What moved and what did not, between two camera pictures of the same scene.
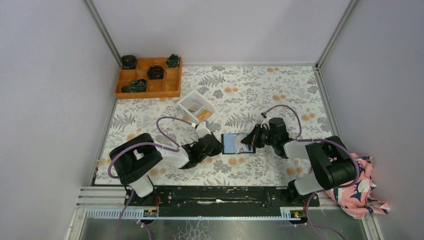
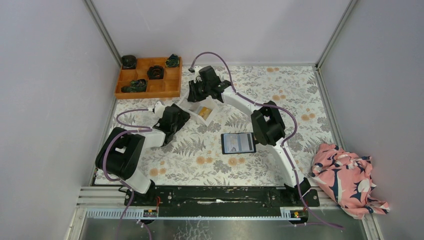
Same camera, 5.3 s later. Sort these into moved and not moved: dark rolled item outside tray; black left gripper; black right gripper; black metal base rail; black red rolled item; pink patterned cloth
Moved: black left gripper; black right gripper
Not moved: dark rolled item outside tray; pink patterned cloth; black metal base rail; black red rolled item
